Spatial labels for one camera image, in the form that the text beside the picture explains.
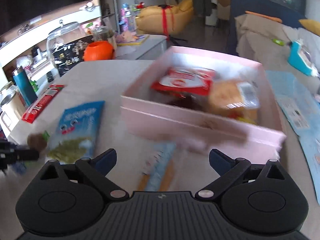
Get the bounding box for yellow snack packet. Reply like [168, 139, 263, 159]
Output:
[236, 116, 257, 125]

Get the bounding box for round bread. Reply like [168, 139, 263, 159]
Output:
[207, 79, 260, 115]

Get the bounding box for pink plush toy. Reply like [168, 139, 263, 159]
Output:
[116, 30, 137, 43]

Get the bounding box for pink cardboard box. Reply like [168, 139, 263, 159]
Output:
[121, 47, 286, 163]

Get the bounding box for teal water bottle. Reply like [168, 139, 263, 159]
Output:
[13, 67, 37, 106]

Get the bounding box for black tea box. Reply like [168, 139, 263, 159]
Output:
[51, 35, 94, 76]

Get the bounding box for large glass jar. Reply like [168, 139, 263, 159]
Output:
[46, 19, 85, 69]

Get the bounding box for yellow cushion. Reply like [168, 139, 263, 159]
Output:
[299, 19, 320, 36]

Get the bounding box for red white snack bag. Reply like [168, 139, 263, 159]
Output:
[151, 67, 216, 96]

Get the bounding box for long orange biscuit pack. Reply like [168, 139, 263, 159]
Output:
[137, 141, 176, 192]

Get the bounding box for yellow leather armchair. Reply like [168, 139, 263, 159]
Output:
[136, 0, 194, 36]

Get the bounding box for black remote control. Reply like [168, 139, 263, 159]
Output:
[46, 71, 54, 83]

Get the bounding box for grey covered sofa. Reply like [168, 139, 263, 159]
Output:
[235, 14, 319, 76]

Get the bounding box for blue fish tank cabinet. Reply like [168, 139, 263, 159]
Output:
[226, 0, 306, 55]

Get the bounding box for red long snack packet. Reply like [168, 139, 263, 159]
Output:
[22, 85, 65, 124]

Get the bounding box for blue cartoon play mat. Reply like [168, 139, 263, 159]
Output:
[266, 70, 319, 200]

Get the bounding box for orange pumpkin container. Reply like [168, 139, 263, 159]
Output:
[83, 41, 115, 61]

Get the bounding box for blue seaweed snack bag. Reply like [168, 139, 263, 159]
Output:
[47, 101, 105, 164]

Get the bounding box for white coffee table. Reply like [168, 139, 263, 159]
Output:
[116, 35, 167, 60]

